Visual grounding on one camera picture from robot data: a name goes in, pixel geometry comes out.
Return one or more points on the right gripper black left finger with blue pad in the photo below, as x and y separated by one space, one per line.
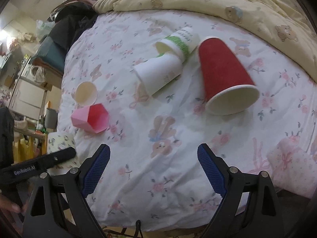
58 206

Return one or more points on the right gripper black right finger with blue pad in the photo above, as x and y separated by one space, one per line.
249 204

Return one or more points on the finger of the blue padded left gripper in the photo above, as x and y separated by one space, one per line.
50 160

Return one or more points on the yellow cartoon paper cup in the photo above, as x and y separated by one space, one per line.
58 141

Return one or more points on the pink red faceted cup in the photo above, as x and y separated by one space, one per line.
94 118

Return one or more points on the small pink patterned cup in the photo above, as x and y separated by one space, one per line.
86 94

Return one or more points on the red ripple paper cup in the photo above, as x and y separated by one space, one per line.
228 87

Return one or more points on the plain white paper cup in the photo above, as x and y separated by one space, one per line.
157 72

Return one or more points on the green white paper cup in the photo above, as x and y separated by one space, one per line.
181 43

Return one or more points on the yellow wooden rack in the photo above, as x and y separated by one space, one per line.
28 144

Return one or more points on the grey waste bin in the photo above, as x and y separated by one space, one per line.
51 118

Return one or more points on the pink bow pillow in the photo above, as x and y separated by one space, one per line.
293 169

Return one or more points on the white washing machine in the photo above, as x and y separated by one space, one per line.
34 74

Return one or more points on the white floral bed sheet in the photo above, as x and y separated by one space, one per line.
154 174

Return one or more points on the black clothes pile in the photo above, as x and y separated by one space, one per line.
72 18

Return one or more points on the cream bear print duvet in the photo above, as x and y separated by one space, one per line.
282 23

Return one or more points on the teal bed frame corner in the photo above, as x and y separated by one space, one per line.
49 54

